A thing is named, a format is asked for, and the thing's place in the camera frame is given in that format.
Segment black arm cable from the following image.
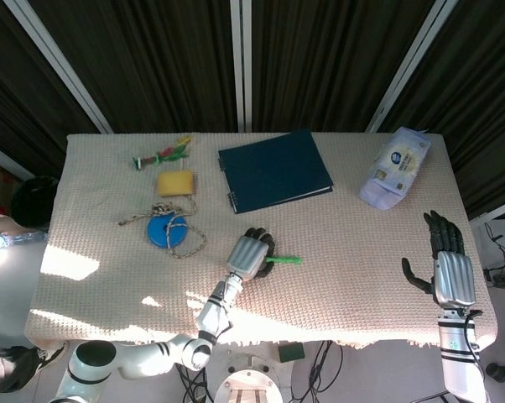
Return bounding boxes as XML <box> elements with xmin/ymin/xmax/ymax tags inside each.
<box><xmin>464</xmin><ymin>309</ymin><xmax>484</xmax><ymax>379</ymax></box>
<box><xmin>217</xmin><ymin>280</ymin><xmax>233</xmax><ymax>333</ymax></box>

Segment blue plastic bag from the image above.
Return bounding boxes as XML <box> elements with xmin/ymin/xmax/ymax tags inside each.
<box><xmin>0</xmin><ymin>230</ymin><xmax>48</xmax><ymax>257</ymax></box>

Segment dark blue ring binder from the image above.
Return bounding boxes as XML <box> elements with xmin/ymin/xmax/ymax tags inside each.
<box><xmin>217</xmin><ymin>128</ymin><xmax>335</xmax><ymax>215</ymax></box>

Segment black cable with adapter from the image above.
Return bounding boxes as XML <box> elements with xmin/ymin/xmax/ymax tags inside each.
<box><xmin>482</xmin><ymin>222</ymin><xmax>505</xmax><ymax>290</ymax></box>

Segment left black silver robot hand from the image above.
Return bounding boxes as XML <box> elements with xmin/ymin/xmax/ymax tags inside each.
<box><xmin>226</xmin><ymin>226</ymin><xmax>279</xmax><ymax>281</ymax></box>

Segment dark green box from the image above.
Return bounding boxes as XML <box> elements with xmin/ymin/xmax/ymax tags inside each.
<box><xmin>277</xmin><ymin>342</ymin><xmax>307</xmax><ymax>363</ymax></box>

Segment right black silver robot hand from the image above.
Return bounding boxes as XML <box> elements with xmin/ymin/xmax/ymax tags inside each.
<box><xmin>401</xmin><ymin>211</ymin><xmax>476</xmax><ymax>310</ymax></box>

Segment yellow sponge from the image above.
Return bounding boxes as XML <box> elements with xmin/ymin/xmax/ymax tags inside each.
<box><xmin>157</xmin><ymin>169</ymin><xmax>196</xmax><ymax>199</ymax></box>

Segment round white robot base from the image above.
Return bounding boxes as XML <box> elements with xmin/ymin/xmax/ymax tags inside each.
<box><xmin>213</xmin><ymin>353</ymin><xmax>294</xmax><ymax>403</ymax></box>

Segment white black shoe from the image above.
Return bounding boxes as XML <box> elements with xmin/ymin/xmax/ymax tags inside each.
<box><xmin>36</xmin><ymin>342</ymin><xmax>67</xmax><ymax>370</ymax></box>

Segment beige waffle tablecloth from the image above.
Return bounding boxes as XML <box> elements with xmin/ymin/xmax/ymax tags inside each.
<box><xmin>23</xmin><ymin>132</ymin><xmax>500</xmax><ymax>349</ymax></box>

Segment braided beige rope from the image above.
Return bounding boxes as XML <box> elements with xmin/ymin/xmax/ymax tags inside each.
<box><xmin>117</xmin><ymin>200</ymin><xmax>208</xmax><ymax>260</ymax></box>

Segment dark brown curtain panel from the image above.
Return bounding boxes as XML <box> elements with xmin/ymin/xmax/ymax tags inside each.
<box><xmin>377</xmin><ymin>0</ymin><xmax>505</xmax><ymax>219</ymax></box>
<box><xmin>0</xmin><ymin>0</ymin><xmax>107</xmax><ymax>169</ymax></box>
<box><xmin>28</xmin><ymin>0</ymin><xmax>241</xmax><ymax>134</ymax></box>
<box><xmin>250</xmin><ymin>0</ymin><xmax>442</xmax><ymax>134</ymax></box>

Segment black bag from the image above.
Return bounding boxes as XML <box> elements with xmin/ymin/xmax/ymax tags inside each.
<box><xmin>9</xmin><ymin>175</ymin><xmax>60</xmax><ymax>230</ymax></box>

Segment lilac wet wipes pack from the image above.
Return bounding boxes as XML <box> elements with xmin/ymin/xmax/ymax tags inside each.
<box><xmin>358</xmin><ymin>127</ymin><xmax>433</xmax><ymax>212</ymax></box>

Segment white metal frame post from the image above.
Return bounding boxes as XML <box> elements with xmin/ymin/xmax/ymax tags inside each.
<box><xmin>364</xmin><ymin>0</ymin><xmax>463</xmax><ymax>134</ymax></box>
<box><xmin>468</xmin><ymin>196</ymin><xmax>505</xmax><ymax>222</ymax></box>
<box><xmin>3</xmin><ymin>0</ymin><xmax>113</xmax><ymax>134</ymax></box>
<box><xmin>229</xmin><ymin>0</ymin><xmax>253</xmax><ymax>134</ymax></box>
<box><xmin>0</xmin><ymin>137</ymin><xmax>35</xmax><ymax>180</ymax></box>

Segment blue round disc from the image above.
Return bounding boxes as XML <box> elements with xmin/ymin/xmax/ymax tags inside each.
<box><xmin>146</xmin><ymin>213</ymin><xmax>190</xmax><ymax>249</ymax></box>

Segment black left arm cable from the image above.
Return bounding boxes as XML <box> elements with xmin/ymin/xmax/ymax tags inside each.
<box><xmin>217</xmin><ymin>280</ymin><xmax>233</xmax><ymax>333</ymax></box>

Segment colourful feather shuttlecock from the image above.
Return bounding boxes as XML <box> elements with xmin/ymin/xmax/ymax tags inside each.
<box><xmin>131</xmin><ymin>134</ymin><xmax>194</xmax><ymax>171</ymax></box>

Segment black floor cable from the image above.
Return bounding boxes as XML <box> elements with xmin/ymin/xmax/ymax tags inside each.
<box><xmin>174</xmin><ymin>363</ymin><xmax>214</xmax><ymax>403</ymax></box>
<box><xmin>292</xmin><ymin>339</ymin><xmax>346</xmax><ymax>400</ymax></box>

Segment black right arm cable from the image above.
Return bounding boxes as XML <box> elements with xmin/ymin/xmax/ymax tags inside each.
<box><xmin>464</xmin><ymin>309</ymin><xmax>484</xmax><ymax>379</ymax></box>

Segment person leg black trousers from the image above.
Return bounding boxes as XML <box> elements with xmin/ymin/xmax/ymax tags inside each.
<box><xmin>0</xmin><ymin>344</ymin><xmax>42</xmax><ymax>394</ymax></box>

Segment green stick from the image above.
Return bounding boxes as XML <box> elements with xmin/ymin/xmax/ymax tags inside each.
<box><xmin>265</xmin><ymin>254</ymin><xmax>304</xmax><ymax>266</ymax></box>

